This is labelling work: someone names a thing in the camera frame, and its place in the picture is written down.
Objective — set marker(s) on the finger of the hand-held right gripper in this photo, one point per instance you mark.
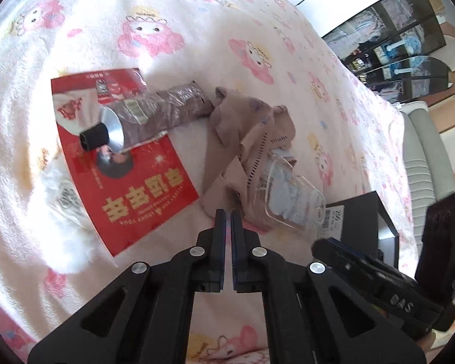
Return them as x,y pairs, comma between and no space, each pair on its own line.
364,276
358,251

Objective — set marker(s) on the black cardboard box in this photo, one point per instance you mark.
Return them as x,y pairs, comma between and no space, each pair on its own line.
360,220

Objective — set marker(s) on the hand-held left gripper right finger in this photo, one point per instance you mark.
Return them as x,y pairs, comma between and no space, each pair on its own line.
236,235

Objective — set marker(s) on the grey padded headboard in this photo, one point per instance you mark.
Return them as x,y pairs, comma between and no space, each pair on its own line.
421,151

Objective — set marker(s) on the glass display cabinet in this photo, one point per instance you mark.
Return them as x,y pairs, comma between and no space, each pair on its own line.
402,57

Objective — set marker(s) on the pink printed blanket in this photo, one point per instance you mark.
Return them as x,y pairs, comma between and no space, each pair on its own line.
174,26

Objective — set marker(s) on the red paper bag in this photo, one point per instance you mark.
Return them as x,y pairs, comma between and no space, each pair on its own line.
144,197

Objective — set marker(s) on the silver tube with black cap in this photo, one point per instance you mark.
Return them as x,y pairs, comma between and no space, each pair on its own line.
167,110

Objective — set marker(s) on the white fluffy pompom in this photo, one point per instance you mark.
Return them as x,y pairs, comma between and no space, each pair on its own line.
72,250

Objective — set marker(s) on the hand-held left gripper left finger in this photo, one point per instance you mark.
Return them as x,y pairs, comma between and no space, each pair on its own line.
220,235

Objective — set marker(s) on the beige printed cloth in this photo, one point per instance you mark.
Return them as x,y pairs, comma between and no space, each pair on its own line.
242,121

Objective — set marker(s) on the clear printed phone case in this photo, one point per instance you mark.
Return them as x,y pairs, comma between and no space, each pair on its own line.
288,193

